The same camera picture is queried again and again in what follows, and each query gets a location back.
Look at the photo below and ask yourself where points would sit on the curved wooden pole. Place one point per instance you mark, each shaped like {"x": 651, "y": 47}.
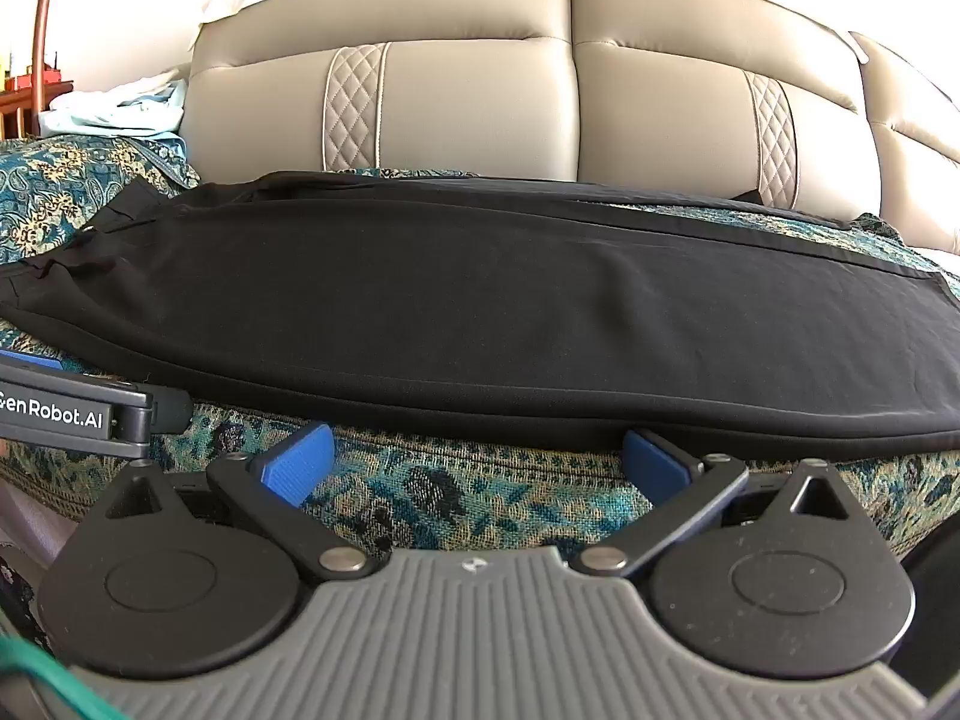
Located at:
{"x": 41, "y": 30}

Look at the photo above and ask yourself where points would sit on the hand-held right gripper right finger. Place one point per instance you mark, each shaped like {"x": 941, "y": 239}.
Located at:
{"x": 654, "y": 463}

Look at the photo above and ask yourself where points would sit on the teal patterned blanket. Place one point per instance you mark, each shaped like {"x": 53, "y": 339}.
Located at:
{"x": 465, "y": 484}

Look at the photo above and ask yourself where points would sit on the black pants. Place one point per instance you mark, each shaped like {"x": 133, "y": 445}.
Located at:
{"x": 480, "y": 315}

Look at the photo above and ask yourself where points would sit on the light blue cloth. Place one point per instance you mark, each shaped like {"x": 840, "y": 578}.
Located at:
{"x": 120, "y": 109}

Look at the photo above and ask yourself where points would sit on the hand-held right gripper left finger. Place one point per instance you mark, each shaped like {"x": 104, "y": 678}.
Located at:
{"x": 294, "y": 463}

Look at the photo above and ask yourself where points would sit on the beige padded headboard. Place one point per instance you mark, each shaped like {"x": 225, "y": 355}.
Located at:
{"x": 525, "y": 90}

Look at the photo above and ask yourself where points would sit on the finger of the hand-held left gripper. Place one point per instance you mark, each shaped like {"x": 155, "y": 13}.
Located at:
{"x": 26, "y": 361}

